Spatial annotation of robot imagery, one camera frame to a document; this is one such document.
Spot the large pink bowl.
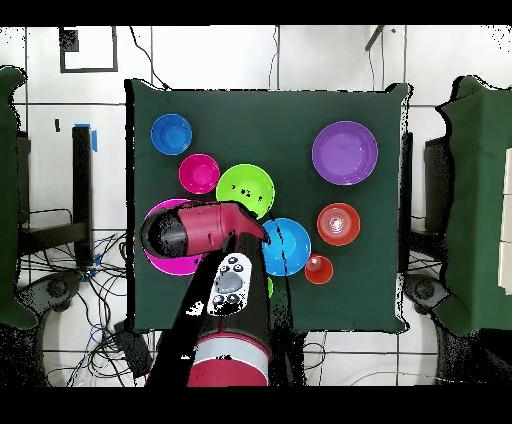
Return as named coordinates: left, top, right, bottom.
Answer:
left=142, top=198, right=206, bottom=277

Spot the green bowl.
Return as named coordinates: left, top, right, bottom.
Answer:
left=215, top=163, right=276, bottom=220

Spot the large light blue bowl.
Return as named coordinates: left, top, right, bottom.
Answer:
left=260, top=217, right=312, bottom=278

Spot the red bowl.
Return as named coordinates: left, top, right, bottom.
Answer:
left=178, top=153, right=222, bottom=196

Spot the dark green tablecloth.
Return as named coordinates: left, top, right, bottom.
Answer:
left=125, top=78, right=411, bottom=333

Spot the orange bowl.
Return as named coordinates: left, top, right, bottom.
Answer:
left=316, top=202, right=362, bottom=247

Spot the orange cup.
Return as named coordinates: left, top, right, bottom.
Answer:
left=303, top=253, right=335, bottom=286

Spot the purple bowl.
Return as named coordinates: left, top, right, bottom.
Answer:
left=311, top=120, right=380, bottom=187

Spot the small dark blue bowl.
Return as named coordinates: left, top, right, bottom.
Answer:
left=150, top=113, right=194, bottom=156

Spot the black floor stand base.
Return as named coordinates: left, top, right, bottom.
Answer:
left=401, top=273, right=451, bottom=315
left=15, top=270, right=86, bottom=317

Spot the black power brick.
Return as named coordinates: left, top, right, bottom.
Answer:
left=113, top=321, right=155, bottom=379

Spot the green cloth side table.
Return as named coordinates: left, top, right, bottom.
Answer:
left=0, top=65, right=39, bottom=331
left=433, top=75, right=512, bottom=337

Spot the white box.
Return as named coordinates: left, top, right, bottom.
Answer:
left=496, top=146, right=512, bottom=297

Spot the black metal stand frame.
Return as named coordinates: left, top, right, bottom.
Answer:
left=17, top=125, right=95, bottom=267

